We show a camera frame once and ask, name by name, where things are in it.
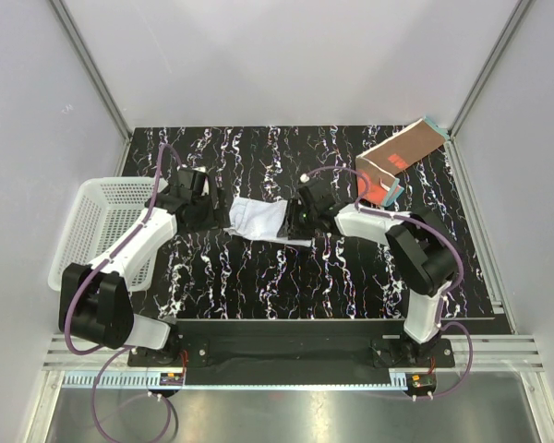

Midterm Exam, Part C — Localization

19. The left aluminium corner post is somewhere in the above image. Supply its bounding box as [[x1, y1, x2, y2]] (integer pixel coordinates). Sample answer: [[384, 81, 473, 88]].
[[48, 0, 134, 142]]

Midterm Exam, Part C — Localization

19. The right aluminium corner post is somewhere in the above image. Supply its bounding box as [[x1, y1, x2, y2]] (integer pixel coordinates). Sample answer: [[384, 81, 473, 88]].
[[448, 0, 536, 139]]

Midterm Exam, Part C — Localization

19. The aluminium corner post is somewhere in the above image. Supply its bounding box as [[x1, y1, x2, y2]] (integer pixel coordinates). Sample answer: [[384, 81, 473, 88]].
[[448, 0, 536, 139], [48, 0, 134, 142]]

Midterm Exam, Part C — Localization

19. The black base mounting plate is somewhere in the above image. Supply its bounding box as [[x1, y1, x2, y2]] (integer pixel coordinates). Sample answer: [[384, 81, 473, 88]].
[[128, 319, 455, 390]]

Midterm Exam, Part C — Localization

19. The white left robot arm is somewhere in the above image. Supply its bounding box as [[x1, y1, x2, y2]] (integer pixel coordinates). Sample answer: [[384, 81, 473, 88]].
[[58, 167, 229, 365]]

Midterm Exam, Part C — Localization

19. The white terry towel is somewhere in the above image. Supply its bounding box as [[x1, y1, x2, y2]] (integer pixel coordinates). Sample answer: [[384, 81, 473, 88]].
[[224, 197, 311, 247]]

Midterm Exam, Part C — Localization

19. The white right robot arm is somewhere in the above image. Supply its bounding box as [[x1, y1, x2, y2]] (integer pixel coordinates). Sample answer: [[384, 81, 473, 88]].
[[279, 181, 464, 366]]

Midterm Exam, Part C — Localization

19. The brown towel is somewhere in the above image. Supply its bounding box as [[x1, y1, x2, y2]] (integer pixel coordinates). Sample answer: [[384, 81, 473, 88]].
[[355, 117, 449, 207]]

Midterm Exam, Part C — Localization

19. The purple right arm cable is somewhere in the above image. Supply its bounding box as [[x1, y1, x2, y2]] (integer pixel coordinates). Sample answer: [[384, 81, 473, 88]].
[[299, 166, 475, 401]]

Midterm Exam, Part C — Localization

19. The aluminium front rail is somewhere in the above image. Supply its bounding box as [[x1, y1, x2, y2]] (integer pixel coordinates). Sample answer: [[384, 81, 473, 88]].
[[43, 334, 544, 372]]

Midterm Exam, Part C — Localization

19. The white slotted cable duct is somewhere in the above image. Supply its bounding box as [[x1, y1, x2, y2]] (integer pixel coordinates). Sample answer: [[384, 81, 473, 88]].
[[62, 370, 182, 389]]

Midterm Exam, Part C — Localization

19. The white plastic basket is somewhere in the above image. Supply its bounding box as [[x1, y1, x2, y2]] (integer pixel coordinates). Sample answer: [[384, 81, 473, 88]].
[[48, 176, 154, 292]]

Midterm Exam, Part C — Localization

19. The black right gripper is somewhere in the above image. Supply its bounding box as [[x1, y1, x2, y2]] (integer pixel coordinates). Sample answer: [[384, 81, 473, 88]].
[[277, 198, 318, 242]]

